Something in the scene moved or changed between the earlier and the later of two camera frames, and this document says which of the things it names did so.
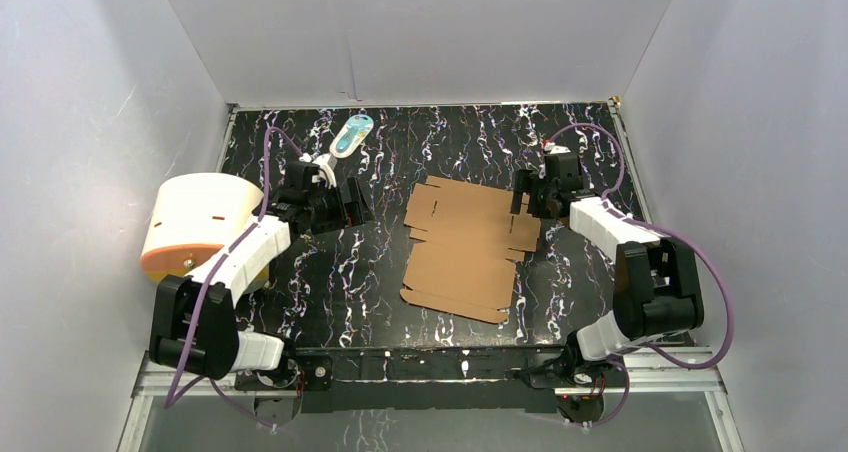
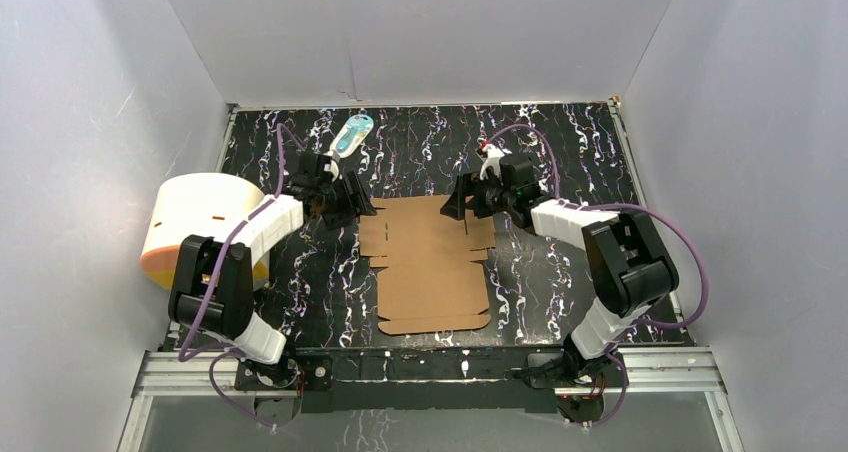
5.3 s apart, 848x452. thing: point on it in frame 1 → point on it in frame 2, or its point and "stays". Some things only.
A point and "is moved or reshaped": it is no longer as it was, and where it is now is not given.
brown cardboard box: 465,243 is moved or reshaped
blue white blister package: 354,131 stays
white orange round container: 193,215 stays
